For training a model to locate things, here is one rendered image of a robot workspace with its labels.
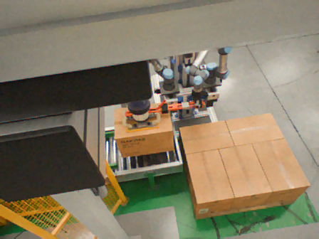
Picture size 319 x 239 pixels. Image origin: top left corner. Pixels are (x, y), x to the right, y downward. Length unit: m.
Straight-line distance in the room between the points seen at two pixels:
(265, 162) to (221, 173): 0.52
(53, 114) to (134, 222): 3.18
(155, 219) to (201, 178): 0.83
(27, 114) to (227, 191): 2.75
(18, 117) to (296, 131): 4.10
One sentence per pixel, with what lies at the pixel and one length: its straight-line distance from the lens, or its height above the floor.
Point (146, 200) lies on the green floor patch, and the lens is 3.41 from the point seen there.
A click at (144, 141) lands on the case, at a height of 0.96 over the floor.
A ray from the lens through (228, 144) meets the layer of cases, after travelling 3.16.
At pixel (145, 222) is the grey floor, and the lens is 3.33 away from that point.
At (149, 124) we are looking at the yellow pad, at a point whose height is 1.12.
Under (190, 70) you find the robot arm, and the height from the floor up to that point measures 1.54.
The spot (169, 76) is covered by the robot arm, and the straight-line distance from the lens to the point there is 2.85.
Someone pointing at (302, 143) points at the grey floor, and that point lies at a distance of 4.12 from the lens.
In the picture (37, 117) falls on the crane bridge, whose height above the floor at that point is 3.05.
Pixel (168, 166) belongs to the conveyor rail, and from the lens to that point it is 2.91.
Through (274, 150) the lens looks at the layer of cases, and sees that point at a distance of 3.25.
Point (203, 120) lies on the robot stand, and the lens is 3.75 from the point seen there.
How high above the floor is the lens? 3.19
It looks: 53 degrees down
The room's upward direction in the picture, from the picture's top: 8 degrees counter-clockwise
